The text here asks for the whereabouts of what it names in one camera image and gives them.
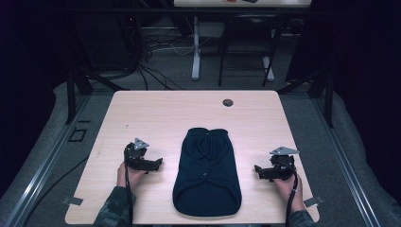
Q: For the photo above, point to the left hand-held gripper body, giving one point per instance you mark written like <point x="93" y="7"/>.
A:
<point x="134" y="154"/>

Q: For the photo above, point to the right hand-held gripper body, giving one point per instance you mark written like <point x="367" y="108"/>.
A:
<point x="283" y="165"/>

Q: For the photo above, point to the person's left hand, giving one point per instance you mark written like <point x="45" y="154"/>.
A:
<point x="132" y="178"/>

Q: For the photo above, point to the person's right hand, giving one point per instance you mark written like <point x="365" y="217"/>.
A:
<point x="287" y="190"/>

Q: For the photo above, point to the dark blue knit garment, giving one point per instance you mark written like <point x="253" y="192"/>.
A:
<point x="206" y="176"/>

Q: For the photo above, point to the round grey table grommet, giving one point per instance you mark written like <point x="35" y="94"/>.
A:
<point x="227" y="102"/>

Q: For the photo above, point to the black metal stand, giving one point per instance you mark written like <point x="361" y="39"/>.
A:
<point x="329" y="101"/>
<point x="71" y="94"/>

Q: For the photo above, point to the white desk leg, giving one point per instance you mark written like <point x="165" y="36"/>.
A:
<point x="268" y="69"/>
<point x="196" y="50"/>

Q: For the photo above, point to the black chair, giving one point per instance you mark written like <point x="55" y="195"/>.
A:
<point x="249" y="31"/>

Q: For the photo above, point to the white desk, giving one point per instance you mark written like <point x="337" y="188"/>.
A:
<point x="242" y="3"/>

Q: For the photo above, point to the grey table edge bracket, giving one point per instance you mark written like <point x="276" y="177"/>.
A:
<point x="314" y="201"/>
<point x="72" y="200"/>

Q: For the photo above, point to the metal floor rail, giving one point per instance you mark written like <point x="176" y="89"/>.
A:
<point x="47" y="160"/>
<point x="345" y="160"/>

